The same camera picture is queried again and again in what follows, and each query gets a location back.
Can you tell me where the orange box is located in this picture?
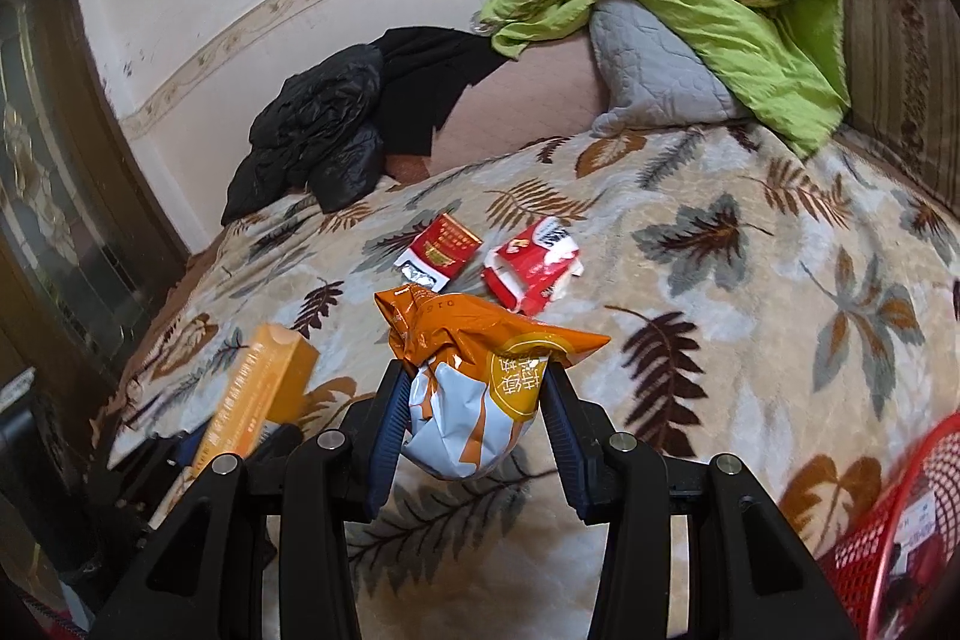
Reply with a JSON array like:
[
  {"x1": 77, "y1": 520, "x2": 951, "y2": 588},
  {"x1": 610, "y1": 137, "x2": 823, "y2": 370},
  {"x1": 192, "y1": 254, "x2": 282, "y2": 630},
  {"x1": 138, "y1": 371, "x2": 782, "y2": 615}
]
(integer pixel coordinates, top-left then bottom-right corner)
[{"x1": 190, "y1": 323, "x2": 319, "y2": 477}]

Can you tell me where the orange white snack bag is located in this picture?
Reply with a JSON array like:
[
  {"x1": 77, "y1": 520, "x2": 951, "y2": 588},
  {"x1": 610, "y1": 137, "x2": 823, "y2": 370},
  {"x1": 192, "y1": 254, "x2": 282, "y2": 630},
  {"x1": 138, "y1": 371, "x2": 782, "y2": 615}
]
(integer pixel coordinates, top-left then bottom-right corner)
[{"x1": 374, "y1": 284, "x2": 608, "y2": 481}]

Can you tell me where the torn red white carton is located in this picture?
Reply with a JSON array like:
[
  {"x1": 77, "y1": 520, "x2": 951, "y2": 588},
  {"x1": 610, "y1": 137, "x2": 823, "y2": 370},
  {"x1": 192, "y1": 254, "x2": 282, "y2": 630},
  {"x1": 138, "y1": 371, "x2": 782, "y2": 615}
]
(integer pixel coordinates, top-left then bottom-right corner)
[{"x1": 482, "y1": 216, "x2": 584, "y2": 317}]

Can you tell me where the red cigarette pack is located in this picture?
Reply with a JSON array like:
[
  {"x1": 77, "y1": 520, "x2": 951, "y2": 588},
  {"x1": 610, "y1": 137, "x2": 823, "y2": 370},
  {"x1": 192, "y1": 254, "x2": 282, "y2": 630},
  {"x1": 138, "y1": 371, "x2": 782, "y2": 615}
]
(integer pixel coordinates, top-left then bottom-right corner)
[{"x1": 394, "y1": 213, "x2": 482, "y2": 292}]

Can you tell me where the red plastic basket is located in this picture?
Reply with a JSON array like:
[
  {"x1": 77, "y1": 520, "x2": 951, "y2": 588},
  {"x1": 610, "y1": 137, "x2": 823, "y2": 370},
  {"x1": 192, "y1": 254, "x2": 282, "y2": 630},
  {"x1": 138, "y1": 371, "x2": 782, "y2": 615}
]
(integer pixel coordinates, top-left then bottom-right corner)
[{"x1": 818, "y1": 414, "x2": 958, "y2": 638}]

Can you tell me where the wooden glass door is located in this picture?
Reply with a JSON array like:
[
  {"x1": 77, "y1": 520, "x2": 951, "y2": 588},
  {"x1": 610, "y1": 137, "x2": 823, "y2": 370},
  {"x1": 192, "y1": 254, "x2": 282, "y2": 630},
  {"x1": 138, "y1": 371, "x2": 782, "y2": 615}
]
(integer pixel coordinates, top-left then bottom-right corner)
[{"x1": 2, "y1": 0, "x2": 185, "y2": 424}]

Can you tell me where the leaf pattern blanket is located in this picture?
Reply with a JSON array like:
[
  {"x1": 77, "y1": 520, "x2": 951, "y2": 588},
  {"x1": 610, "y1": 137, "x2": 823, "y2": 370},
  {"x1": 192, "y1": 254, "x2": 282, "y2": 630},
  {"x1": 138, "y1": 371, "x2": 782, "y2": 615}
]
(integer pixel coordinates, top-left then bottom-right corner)
[{"x1": 89, "y1": 116, "x2": 960, "y2": 640}]

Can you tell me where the black puffer jacket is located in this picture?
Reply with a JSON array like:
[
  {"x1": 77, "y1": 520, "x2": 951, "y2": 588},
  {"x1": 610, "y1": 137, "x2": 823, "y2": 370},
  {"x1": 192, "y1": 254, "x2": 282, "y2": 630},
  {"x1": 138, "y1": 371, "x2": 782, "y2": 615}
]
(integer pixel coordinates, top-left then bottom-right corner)
[{"x1": 221, "y1": 44, "x2": 384, "y2": 226}]

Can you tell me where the black cloth garment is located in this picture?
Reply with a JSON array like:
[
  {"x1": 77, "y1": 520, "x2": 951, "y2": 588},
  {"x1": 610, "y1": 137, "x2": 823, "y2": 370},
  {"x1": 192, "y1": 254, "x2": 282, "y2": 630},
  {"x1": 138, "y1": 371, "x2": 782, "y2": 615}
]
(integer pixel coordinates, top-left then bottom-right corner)
[{"x1": 368, "y1": 26, "x2": 508, "y2": 158}]

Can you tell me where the grey quilted pillow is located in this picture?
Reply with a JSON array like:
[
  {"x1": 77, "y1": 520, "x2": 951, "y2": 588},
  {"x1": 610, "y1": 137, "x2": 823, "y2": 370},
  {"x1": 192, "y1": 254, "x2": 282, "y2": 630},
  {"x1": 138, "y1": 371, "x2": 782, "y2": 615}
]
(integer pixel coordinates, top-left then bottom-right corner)
[{"x1": 589, "y1": 0, "x2": 754, "y2": 138}]

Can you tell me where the striped sofa cushion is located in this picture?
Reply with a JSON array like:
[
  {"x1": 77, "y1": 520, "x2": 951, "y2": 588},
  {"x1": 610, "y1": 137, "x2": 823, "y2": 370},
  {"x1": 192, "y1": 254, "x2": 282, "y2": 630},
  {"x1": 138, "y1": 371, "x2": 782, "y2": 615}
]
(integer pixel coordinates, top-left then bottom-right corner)
[{"x1": 843, "y1": 0, "x2": 958, "y2": 211}]

